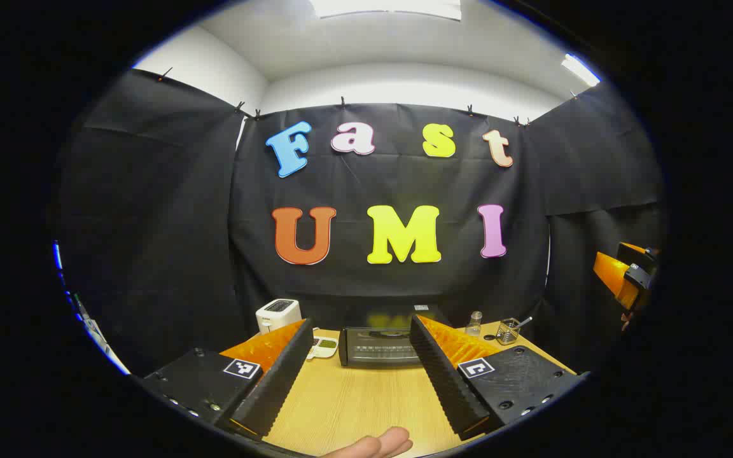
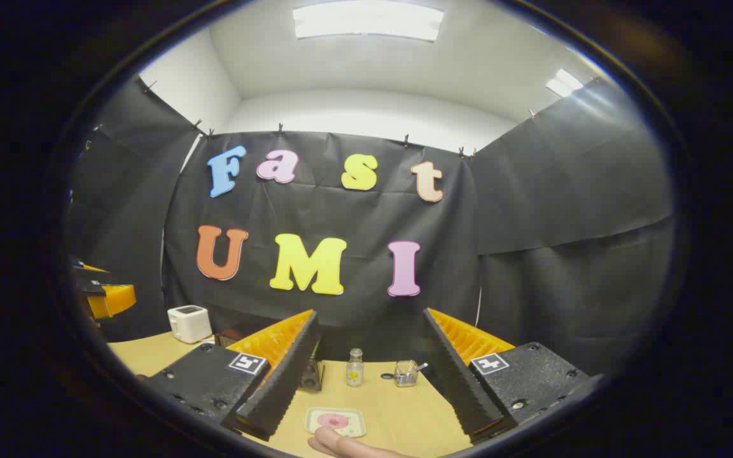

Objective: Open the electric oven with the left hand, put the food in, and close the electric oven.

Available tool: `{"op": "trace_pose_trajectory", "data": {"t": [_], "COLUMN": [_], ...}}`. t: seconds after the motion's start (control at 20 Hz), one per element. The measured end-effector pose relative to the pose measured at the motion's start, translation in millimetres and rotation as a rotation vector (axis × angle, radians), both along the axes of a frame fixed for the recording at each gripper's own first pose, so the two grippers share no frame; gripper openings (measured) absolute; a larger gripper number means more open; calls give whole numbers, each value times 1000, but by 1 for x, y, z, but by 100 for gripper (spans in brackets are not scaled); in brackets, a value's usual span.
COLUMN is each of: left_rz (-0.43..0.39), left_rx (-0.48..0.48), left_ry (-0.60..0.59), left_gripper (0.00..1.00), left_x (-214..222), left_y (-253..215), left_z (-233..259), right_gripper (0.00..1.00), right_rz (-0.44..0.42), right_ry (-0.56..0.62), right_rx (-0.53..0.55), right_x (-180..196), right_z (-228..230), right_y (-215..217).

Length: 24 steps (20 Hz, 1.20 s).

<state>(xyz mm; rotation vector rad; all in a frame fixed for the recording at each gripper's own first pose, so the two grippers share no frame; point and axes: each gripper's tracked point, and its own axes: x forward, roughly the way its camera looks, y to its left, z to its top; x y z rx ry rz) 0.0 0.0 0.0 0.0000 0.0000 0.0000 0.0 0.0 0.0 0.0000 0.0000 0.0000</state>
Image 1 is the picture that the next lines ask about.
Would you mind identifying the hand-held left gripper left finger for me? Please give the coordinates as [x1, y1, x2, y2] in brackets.
[141, 318, 315, 440]

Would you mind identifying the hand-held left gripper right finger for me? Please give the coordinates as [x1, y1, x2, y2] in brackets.
[409, 314, 590, 441]

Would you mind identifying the black electric oven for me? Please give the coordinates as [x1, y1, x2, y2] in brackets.
[339, 304, 453, 370]

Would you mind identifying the white divided snack dish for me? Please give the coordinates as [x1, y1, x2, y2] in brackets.
[307, 335, 340, 361]

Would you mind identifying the white toaster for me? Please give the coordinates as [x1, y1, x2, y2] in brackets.
[255, 298, 302, 335]

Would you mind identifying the ceiling light panel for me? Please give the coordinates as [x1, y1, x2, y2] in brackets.
[561, 53, 601, 87]
[309, 0, 463, 22]

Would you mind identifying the metal wire holder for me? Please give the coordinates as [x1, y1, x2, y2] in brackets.
[496, 318, 521, 345]

